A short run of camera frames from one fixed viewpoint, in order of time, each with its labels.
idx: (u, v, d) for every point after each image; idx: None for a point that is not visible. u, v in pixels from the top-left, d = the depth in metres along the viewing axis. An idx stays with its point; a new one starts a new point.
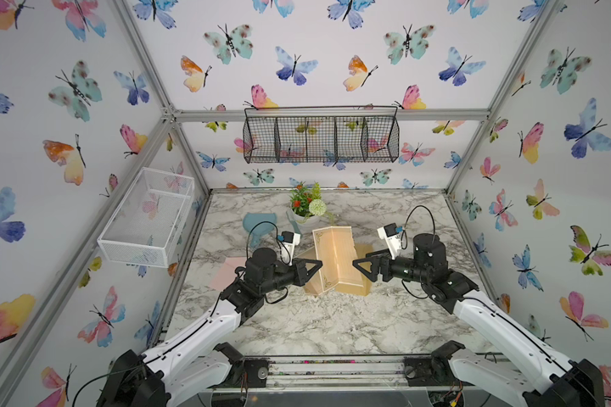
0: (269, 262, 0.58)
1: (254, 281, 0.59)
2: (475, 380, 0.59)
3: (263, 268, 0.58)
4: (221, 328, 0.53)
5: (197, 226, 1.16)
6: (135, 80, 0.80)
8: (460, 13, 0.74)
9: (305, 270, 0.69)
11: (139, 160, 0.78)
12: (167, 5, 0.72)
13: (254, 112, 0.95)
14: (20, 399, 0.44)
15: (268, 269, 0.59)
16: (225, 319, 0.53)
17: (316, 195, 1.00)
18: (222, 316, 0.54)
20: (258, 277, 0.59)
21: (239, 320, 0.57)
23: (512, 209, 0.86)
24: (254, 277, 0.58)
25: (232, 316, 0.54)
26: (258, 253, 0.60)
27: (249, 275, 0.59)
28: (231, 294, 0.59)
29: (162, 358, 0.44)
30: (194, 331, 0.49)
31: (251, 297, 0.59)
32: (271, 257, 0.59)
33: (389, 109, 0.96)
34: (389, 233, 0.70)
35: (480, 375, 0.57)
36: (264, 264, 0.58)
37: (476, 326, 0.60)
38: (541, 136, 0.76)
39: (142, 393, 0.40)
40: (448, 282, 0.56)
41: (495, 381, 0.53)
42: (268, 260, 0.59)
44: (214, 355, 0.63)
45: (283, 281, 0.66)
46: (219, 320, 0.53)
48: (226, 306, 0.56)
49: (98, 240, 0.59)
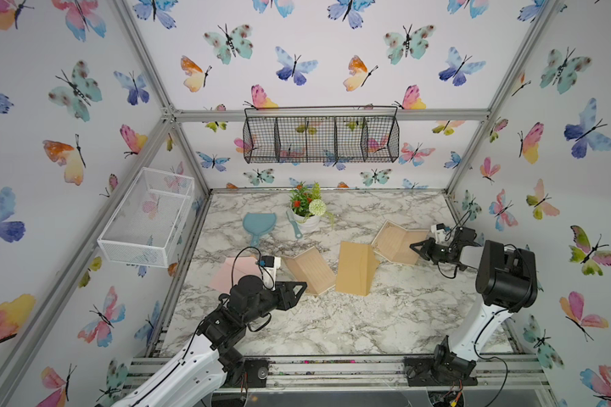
0: (255, 292, 0.57)
1: (237, 310, 0.58)
2: (464, 342, 0.63)
3: (247, 298, 0.57)
4: (198, 366, 0.52)
5: (197, 226, 1.16)
6: (136, 80, 0.80)
8: (460, 12, 0.74)
9: (289, 295, 0.68)
11: (139, 160, 0.78)
12: (167, 5, 0.72)
13: (254, 112, 0.95)
14: (19, 400, 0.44)
15: (252, 298, 0.58)
16: (198, 359, 0.52)
17: (316, 195, 1.00)
18: (195, 356, 0.52)
20: (242, 307, 0.58)
21: (218, 352, 0.55)
23: (512, 209, 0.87)
24: (237, 306, 0.57)
25: (206, 354, 0.53)
26: (245, 280, 0.59)
27: (232, 303, 0.57)
28: (209, 326, 0.57)
29: None
30: (165, 376, 0.49)
31: (232, 327, 0.57)
32: (258, 285, 0.59)
33: (389, 109, 0.96)
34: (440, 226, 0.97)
35: (463, 330, 0.65)
36: (249, 292, 0.57)
37: (470, 262, 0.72)
38: (541, 136, 0.76)
39: None
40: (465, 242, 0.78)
41: (473, 313, 0.62)
42: (253, 289, 0.58)
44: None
45: (268, 306, 0.65)
46: (192, 361, 0.51)
48: (203, 342, 0.54)
49: (98, 239, 0.59)
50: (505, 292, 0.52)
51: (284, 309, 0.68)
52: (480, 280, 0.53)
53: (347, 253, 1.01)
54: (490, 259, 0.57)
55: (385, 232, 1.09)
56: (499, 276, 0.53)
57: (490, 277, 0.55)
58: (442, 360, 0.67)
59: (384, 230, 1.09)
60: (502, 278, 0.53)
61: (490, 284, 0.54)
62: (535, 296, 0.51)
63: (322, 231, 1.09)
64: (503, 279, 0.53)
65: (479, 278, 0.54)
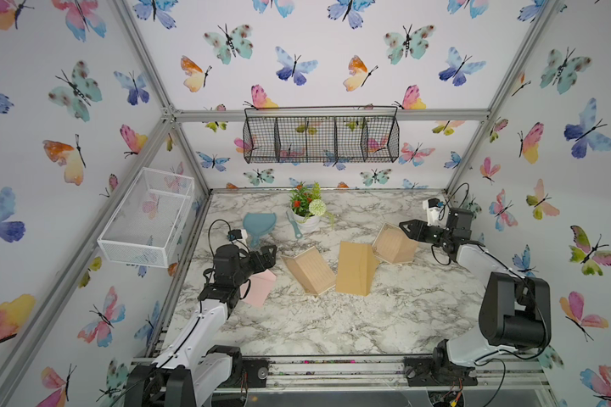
0: (234, 253, 0.64)
1: (225, 275, 0.65)
2: (466, 358, 0.60)
3: (230, 259, 0.63)
4: (215, 319, 0.55)
5: (198, 226, 1.16)
6: (135, 80, 0.80)
8: (460, 13, 0.74)
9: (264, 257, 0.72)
11: (139, 160, 0.78)
12: (167, 5, 0.72)
13: (254, 112, 0.95)
14: (18, 400, 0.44)
15: (234, 259, 0.65)
16: (215, 311, 0.56)
17: (316, 195, 1.00)
18: (211, 309, 0.56)
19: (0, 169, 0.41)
20: (228, 270, 0.64)
21: (227, 309, 0.59)
23: (512, 209, 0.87)
24: (225, 270, 0.64)
25: (220, 306, 0.58)
26: (221, 247, 0.66)
27: (221, 271, 0.64)
28: (209, 294, 0.61)
29: (176, 357, 0.45)
30: (193, 329, 0.51)
31: (227, 288, 0.63)
32: (235, 248, 0.66)
33: (389, 109, 0.96)
34: (431, 203, 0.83)
35: (465, 346, 0.61)
36: (230, 254, 0.63)
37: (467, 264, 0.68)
38: (541, 136, 0.76)
39: (172, 386, 0.40)
40: (460, 236, 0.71)
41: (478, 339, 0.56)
42: (232, 251, 0.65)
44: (207, 358, 0.63)
45: (247, 269, 0.72)
46: (210, 314, 0.55)
48: (210, 302, 0.59)
49: (98, 240, 0.59)
50: (517, 337, 0.45)
51: (262, 269, 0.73)
52: (486, 317, 0.50)
53: (347, 253, 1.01)
54: (500, 303, 0.47)
55: (384, 233, 1.09)
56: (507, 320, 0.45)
57: (497, 321, 0.47)
58: (442, 362, 0.67)
59: (383, 232, 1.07)
60: (511, 323, 0.45)
61: (499, 328, 0.46)
62: (549, 339, 0.44)
63: (322, 231, 1.09)
64: (510, 320, 0.46)
65: (484, 315, 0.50)
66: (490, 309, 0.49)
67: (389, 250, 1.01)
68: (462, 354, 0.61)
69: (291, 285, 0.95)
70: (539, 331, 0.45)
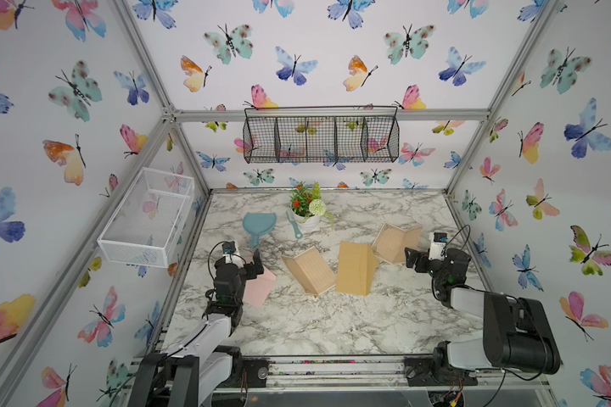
0: (233, 274, 0.66)
1: (227, 297, 0.67)
2: (467, 365, 0.59)
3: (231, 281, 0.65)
4: (222, 328, 0.60)
5: (198, 226, 1.16)
6: (135, 80, 0.80)
8: (460, 13, 0.74)
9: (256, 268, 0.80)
11: (139, 160, 0.78)
12: (167, 5, 0.72)
13: (254, 112, 0.95)
14: (18, 400, 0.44)
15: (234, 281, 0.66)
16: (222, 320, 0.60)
17: (316, 195, 1.00)
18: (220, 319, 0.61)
19: (0, 169, 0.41)
20: (230, 291, 0.65)
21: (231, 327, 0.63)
23: (512, 209, 0.89)
24: (227, 292, 0.66)
25: (226, 319, 0.61)
26: (221, 269, 0.67)
27: (221, 293, 0.66)
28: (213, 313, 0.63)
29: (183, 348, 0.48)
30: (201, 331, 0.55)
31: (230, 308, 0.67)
32: (233, 268, 0.68)
33: (389, 109, 0.96)
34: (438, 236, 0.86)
35: (468, 352, 0.59)
36: (230, 277, 0.65)
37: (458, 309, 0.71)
38: (541, 136, 0.76)
39: (182, 371, 0.43)
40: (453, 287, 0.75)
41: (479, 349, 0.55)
42: (231, 274, 0.66)
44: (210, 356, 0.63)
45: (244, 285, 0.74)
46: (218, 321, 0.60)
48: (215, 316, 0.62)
49: (98, 240, 0.59)
50: (526, 359, 0.43)
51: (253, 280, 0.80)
52: (491, 344, 0.48)
53: (347, 253, 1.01)
54: (501, 322, 0.46)
55: (383, 234, 1.09)
56: (512, 341, 0.44)
57: (502, 343, 0.45)
58: (442, 362, 0.67)
59: (382, 233, 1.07)
60: (518, 344, 0.43)
61: (507, 351, 0.43)
62: (558, 359, 0.42)
63: (322, 231, 1.09)
64: (515, 340, 0.44)
65: (488, 339, 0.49)
66: (494, 333, 0.47)
67: (389, 251, 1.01)
68: (463, 360, 0.61)
69: (291, 285, 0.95)
70: (546, 350, 0.43)
